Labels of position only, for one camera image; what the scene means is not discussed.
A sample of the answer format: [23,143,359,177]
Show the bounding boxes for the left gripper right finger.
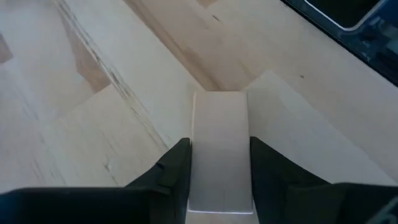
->
[249,136,343,224]

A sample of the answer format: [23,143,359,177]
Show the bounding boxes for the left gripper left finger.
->
[124,138,192,224]

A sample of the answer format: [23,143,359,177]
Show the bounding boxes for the long natural wood block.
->
[186,91,254,215]

